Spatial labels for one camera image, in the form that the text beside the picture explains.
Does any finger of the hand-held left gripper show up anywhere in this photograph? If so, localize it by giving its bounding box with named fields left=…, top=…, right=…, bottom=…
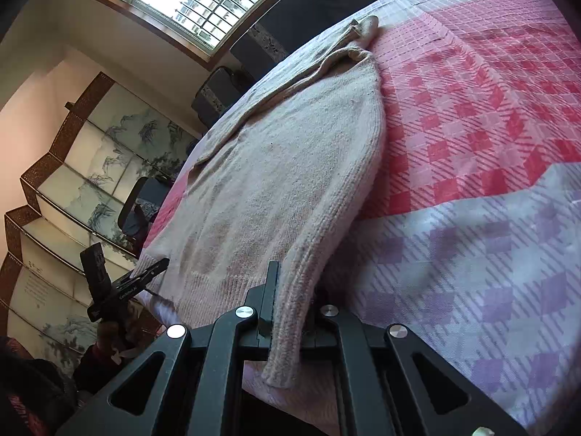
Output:
left=131, top=258, right=170, bottom=284

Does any white wrist strap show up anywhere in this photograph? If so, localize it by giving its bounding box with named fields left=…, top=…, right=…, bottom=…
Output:
left=108, top=343, right=153, bottom=366

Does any dark sofa with patterned stripes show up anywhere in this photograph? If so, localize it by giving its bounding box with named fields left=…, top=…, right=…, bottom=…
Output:
left=229, top=0, right=436, bottom=73

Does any dark armchair with patterned stripe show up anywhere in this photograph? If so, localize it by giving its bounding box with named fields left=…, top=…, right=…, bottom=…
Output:
left=191, top=67, right=248, bottom=129

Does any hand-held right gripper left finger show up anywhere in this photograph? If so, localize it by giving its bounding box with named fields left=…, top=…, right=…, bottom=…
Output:
left=57, top=262, right=280, bottom=436

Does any black office chair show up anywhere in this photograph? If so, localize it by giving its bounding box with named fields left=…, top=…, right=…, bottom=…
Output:
left=117, top=176, right=173, bottom=255

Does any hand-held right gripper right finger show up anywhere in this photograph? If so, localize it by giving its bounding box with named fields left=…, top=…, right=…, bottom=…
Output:
left=300, top=302, right=529, bottom=436

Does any dark cloth with red print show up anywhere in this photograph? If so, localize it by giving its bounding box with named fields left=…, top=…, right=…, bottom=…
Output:
left=0, top=336, right=80, bottom=436

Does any wooden framed barred window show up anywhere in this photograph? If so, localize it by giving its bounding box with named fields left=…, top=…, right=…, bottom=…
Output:
left=90, top=0, right=318, bottom=71

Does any landscape painted folding screen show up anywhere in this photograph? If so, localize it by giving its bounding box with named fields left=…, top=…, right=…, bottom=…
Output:
left=0, top=72, right=200, bottom=373

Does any beige knit sweater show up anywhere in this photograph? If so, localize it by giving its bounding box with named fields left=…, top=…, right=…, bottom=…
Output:
left=136, top=15, right=387, bottom=389

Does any pink plaid bedsheet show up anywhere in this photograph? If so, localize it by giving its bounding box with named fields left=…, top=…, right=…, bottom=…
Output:
left=136, top=0, right=581, bottom=436

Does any person's left forearm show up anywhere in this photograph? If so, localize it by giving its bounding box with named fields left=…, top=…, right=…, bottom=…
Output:
left=73, top=345, right=159, bottom=396

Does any person's left hand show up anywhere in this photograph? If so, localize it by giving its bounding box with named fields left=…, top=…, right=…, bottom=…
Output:
left=97, top=320, right=138, bottom=360

